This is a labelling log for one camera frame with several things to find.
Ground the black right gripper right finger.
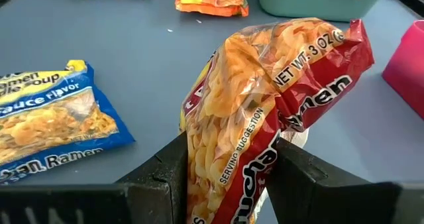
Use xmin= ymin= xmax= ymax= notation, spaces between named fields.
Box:
xmin=266 ymin=137 xmax=424 ymax=224

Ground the pink plastic bin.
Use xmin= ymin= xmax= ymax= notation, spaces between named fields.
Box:
xmin=382 ymin=19 xmax=424 ymax=121

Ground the blue Maruchan ramen pack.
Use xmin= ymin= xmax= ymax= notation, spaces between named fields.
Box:
xmin=0 ymin=59 xmax=136 ymax=186

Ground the orange Maruchan ramen pack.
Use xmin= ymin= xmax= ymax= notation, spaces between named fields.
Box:
xmin=174 ymin=0 xmax=250 ymax=18

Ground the teal plastic bin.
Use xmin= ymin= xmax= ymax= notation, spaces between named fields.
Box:
xmin=257 ymin=0 xmax=394 ymax=23

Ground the red Maruchan ramen pack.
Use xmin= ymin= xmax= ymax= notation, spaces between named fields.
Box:
xmin=178 ymin=17 xmax=376 ymax=224

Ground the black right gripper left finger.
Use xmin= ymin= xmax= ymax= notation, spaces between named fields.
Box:
xmin=0 ymin=132 xmax=189 ymax=224

